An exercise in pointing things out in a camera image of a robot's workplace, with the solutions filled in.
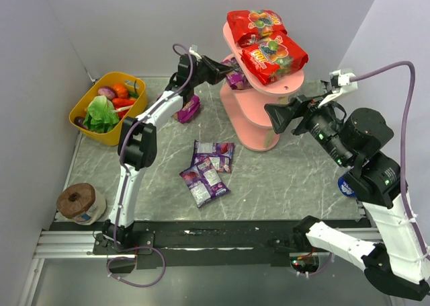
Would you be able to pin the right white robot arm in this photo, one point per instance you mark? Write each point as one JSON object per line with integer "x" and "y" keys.
{"x": 398, "y": 265}

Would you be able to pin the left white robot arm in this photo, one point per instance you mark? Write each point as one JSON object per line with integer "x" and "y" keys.
{"x": 138, "y": 141}

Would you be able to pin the red candy bag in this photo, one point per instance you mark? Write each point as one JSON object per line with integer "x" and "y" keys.
{"x": 250, "y": 26}
{"x": 274, "y": 57}

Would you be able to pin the toy dark eggplant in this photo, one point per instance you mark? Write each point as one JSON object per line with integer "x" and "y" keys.
{"x": 79, "y": 121}

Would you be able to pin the yellow plastic basket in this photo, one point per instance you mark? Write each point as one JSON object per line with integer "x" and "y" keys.
{"x": 136, "y": 88}

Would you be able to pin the toy orange pumpkin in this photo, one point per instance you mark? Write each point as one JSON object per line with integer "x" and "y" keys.
{"x": 121, "y": 91}

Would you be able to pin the white toilet paper roll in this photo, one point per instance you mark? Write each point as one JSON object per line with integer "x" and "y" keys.
{"x": 345, "y": 188}

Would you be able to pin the small purple packet lower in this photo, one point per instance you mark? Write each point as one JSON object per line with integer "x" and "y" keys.
{"x": 204, "y": 187}

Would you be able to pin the toy red carrot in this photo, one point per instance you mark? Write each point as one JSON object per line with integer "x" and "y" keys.
{"x": 122, "y": 102}

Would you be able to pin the pink three-tier shelf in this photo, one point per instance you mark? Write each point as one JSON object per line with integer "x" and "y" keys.
{"x": 245, "y": 108}

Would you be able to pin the small purple packet upper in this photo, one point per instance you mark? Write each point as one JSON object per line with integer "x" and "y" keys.
{"x": 220, "y": 154}

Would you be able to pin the small purple packet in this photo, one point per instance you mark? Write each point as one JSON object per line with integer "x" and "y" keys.
{"x": 204, "y": 187}
{"x": 220, "y": 154}

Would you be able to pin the purple candy bag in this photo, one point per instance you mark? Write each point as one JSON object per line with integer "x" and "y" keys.
{"x": 236, "y": 79}
{"x": 189, "y": 111}

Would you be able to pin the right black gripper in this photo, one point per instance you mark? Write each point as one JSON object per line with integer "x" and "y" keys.
{"x": 302, "y": 114}

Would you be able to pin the toy green lettuce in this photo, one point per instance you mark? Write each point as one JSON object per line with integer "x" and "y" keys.
{"x": 100, "y": 116}

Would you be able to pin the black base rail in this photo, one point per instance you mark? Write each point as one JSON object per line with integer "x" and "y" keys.
{"x": 208, "y": 243}

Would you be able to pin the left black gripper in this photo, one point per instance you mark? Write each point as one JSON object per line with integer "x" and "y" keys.
{"x": 204, "y": 70}

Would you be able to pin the toy purple onion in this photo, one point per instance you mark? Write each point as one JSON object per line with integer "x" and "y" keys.
{"x": 106, "y": 91}

